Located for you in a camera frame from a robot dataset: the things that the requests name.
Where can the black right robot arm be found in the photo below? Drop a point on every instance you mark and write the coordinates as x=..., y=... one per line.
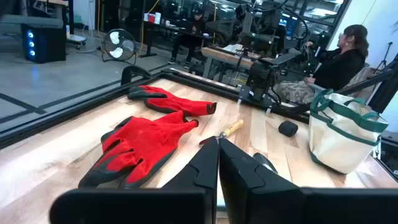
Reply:
x=264, y=71

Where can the small black block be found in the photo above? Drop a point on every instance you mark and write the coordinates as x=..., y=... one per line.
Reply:
x=287, y=128

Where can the black table clamp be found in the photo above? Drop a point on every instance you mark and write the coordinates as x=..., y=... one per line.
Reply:
x=130, y=71

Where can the black tripod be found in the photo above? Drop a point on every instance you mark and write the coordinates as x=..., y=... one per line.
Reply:
x=385, y=56

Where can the grey wheeled cart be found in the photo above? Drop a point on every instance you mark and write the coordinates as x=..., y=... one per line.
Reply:
x=76, y=39

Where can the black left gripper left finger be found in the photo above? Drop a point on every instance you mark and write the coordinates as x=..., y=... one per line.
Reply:
x=140, y=205

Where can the person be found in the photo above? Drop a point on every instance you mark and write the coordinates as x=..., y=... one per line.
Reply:
x=189, y=34
x=339, y=65

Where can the red black gardening glove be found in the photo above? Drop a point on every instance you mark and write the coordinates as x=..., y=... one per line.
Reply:
x=140, y=143
x=174, y=104

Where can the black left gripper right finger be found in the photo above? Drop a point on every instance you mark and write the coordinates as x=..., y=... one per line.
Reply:
x=280, y=205

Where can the wooden workbench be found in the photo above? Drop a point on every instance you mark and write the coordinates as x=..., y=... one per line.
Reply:
x=227, y=57

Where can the black blue-lit computer tower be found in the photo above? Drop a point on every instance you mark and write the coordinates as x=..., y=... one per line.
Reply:
x=43, y=43

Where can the black aluminium table frame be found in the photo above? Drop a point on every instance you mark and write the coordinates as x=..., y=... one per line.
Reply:
x=77, y=111

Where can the black floor fan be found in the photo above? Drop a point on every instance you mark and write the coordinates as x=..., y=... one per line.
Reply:
x=119, y=46

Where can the cream green-trimmed gardening bag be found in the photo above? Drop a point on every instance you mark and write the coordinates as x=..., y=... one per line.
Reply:
x=339, y=146

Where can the black office desk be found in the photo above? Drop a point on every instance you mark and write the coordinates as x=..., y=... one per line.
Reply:
x=150, y=40

